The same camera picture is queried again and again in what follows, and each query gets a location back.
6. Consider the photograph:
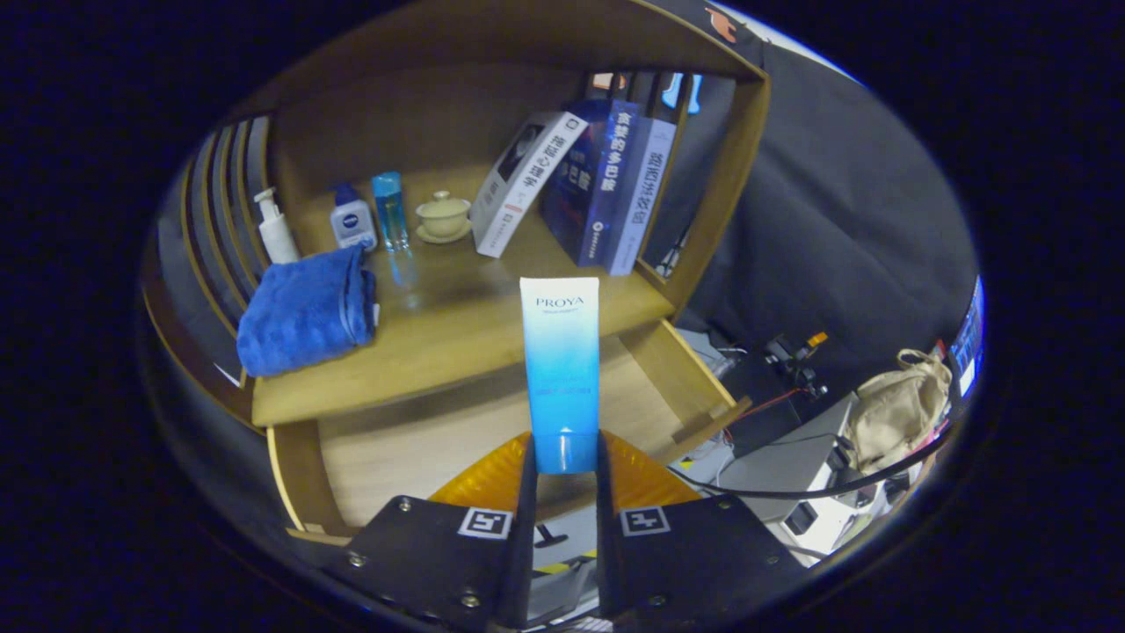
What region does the beige cloth bag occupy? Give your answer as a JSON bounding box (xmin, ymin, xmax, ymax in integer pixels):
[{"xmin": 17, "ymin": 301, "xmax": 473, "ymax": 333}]
[{"xmin": 848, "ymin": 348, "xmax": 954, "ymax": 476}]

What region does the dark blue book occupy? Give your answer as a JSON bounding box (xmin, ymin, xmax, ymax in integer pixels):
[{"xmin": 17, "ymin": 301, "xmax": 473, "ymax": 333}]
[{"xmin": 538, "ymin": 98, "xmax": 647, "ymax": 267}]

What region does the blue folded towel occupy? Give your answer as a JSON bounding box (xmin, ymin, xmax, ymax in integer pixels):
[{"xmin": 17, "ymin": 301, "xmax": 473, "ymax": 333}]
[{"xmin": 236, "ymin": 244, "xmax": 381, "ymax": 379}]

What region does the wooden countertop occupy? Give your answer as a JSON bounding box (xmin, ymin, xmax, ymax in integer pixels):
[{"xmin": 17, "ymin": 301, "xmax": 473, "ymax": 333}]
[{"xmin": 250, "ymin": 220, "xmax": 676, "ymax": 427}]

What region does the clear blue bottle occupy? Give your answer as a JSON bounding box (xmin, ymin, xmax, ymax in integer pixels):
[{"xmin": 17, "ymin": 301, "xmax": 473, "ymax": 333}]
[{"xmin": 370, "ymin": 171, "xmax": 410, "ymax": 253}]

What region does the white book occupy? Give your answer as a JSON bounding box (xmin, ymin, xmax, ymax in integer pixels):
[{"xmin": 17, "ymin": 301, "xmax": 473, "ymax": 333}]
[{"xmin": 470, "ymin": 112, "xmax": 590, "ymax": 259}]

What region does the wooden drawer with black knob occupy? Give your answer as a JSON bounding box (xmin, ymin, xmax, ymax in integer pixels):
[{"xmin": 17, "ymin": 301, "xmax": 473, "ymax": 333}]
[{"xmin": 266, "ymin": 318, "xmax": 752, "ymax": 548}]

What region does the beige lidded teacup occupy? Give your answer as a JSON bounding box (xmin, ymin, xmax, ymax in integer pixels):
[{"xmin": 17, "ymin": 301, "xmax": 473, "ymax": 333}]
[{"xmin": 415, "ymin": 191, "xmax": 473, "ymax": 244}]

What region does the computer monitor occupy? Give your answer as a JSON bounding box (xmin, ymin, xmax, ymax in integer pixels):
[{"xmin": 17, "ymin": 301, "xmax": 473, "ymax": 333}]
[{"xmin": 947, "ymin": 277, "xmax": 985, "ymax": 397}]

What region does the blue cosmetic tube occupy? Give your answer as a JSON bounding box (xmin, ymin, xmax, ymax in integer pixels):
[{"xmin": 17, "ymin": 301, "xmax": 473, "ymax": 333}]
[{"xmin": 519, "ymin": 276, "xmax": 602, "ymax": 476}]

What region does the white pump bottle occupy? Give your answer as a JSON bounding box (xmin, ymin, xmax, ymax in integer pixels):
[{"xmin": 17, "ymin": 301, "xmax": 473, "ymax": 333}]
[{"xmin": 254, "ymin": 187, "xmax": 301, "ymax": 265}]

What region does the white bottle with blue cap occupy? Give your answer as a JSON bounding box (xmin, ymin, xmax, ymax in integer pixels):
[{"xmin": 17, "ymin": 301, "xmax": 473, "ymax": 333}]
[{"xmin": 330, "ymin": 182, "xmax": 379, "ymax": 252}]

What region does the pale lavender book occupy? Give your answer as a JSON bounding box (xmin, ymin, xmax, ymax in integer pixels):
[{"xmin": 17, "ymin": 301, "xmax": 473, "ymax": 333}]
[{"xmin": 605, "ymin": 117, "xmax": 678, "ymax": 277}]

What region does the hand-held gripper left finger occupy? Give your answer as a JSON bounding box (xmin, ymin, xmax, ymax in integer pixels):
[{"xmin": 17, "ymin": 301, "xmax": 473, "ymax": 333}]
[{"xmin": 325, "ymin": 431, "xmax": 537, "ymax": 630}]

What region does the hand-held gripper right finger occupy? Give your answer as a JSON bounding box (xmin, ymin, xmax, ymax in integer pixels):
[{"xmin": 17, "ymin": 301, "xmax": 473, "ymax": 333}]
[{"xmin": 596, "ymin": 429, "xmax": 809, "ymax": 630}]

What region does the black clamp with orange tip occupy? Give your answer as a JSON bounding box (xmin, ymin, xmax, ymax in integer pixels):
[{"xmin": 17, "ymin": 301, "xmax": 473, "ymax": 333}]
[{"xmin": 763, "ymin": 331, "xmax": 831, "ymax": 401}]

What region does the white equipment box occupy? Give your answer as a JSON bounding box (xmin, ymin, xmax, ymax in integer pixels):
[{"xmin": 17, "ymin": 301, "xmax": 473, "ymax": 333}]
[{"xmin": 716, "ymin": 391, "xmax": 889, "ymax": 564}]

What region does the wooden cabinet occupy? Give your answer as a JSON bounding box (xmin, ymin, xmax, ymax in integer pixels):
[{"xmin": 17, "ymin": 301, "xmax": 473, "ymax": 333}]
[{"xmin": 141, "ymin": 0, "xmax": 773, "ymax": 537}]

